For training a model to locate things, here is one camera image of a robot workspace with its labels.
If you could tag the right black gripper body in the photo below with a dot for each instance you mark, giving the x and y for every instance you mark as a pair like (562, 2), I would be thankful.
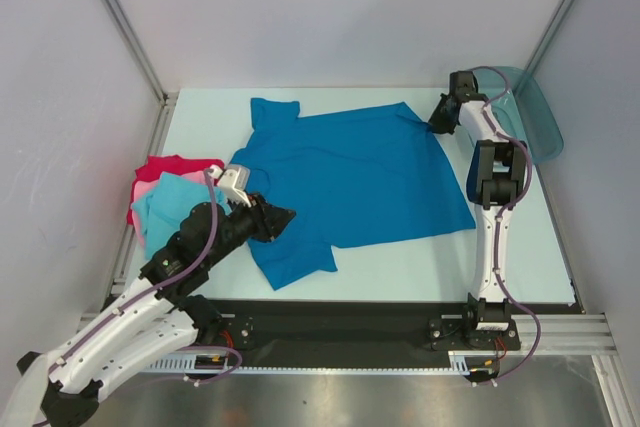
(447, 113)

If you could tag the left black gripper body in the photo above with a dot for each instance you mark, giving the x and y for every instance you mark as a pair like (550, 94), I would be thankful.
(242, 224)

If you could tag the blue t shirt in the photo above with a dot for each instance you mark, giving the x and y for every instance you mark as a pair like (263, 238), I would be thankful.
(354, 178)

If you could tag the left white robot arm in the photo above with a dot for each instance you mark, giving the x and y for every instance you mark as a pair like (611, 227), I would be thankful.
(158, 314)

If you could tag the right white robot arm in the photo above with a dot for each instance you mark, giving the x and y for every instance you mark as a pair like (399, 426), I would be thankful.
(499, 177)

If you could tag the folded cyan t shirt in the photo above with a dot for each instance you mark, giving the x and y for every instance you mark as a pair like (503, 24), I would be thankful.
(157, 216)

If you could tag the teal transparent plastic bin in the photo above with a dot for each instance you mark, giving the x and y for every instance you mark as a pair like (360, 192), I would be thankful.
(522, 110)

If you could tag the folded pink t shirt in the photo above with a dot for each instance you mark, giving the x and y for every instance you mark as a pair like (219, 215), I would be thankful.
(189, 180)

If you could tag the folded red t shirt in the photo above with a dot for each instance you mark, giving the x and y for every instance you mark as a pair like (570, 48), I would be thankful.
(156, 165)

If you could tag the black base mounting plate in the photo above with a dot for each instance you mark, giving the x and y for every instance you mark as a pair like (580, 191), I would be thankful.
(206, 311)

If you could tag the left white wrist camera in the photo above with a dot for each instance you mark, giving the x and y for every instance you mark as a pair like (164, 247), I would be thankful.
(231, 181)

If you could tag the light blue cable duct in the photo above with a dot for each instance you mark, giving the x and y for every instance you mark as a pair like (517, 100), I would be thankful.
(175, 363)

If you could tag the left aluminium corner post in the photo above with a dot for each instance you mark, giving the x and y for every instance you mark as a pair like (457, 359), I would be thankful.
(134, 46)

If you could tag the aluminium corner post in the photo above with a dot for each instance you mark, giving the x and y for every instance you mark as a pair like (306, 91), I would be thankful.
(551, 31)
(134, 46)

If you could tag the right aluminium corner post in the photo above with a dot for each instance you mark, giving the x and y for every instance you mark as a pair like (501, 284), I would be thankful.
(551, 31)

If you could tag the right light cable duct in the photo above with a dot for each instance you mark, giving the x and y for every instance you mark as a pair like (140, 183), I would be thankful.
(475, 361)

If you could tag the aluminium front frame rail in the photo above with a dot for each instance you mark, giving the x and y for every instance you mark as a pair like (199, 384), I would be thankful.
(565, 334)

